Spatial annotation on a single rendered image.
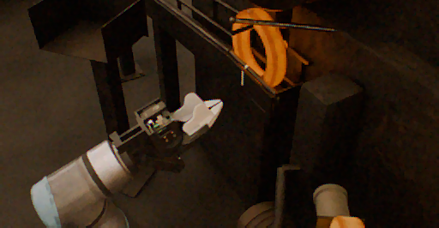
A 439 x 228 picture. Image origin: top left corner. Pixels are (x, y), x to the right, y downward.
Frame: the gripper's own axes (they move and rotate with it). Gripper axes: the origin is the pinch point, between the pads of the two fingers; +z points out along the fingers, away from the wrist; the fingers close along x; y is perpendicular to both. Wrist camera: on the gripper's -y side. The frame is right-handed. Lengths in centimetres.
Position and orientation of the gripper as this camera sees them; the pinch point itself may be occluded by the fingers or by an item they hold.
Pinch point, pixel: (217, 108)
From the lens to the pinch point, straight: 83.4
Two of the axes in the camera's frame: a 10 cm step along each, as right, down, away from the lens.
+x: -4.9, -5.6, 6.6
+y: -2.5, -6.4, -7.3
